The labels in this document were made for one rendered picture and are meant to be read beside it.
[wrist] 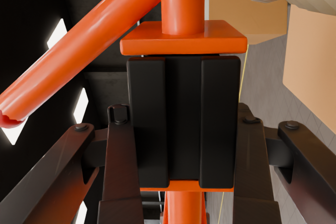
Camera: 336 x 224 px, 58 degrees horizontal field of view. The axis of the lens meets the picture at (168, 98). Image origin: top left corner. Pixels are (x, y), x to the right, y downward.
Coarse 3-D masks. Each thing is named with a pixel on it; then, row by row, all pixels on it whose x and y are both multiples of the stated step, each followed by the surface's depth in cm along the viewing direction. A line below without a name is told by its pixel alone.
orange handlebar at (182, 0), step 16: (176, 0) 14; (192, 0) 14; (176, 16) 14; (192, 16) 14; (176, 32) 15; (192, 32) 15; (176, 192) 18; (192, 192) 18; (176, 208) 18; (192, 208) 18
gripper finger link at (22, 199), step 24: (72, 144) 13; (48, 168) 11; (72, 168) 12; (96, 168) 15; (24, 192) 10; (48, 192) 10; (72, 192) 12; (0, 216) 9; (24, 216) 9; (48, 216) 10; (72, 216) 12
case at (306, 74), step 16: (304, 16) 32; (320, 16) 28; (288, 32) 37; (304, 32) 32; (320, 32) 28; (288, 48) 37; (304, 48) 32; (320, 48) 28; (288, 64) 37; (304, 64) 32; (320, 64) 28; (288, 80) 37; (304, 80) 32; (320, 80) 28; (304, 96) 32; (320, 96) 28; (320, 112) 28
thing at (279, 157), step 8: (240, 104) 18; (240, 112) 17; (248, 112) 17; (264, 128) 15; (272, 128) 15; (272, 136) 14; (272, 144) 14; (280, 144) 14; (272, 152) 14; (280, 152) 14; (288, 152) 14; (272, 160) 14; (280, 160) 14; (288, 160) 14
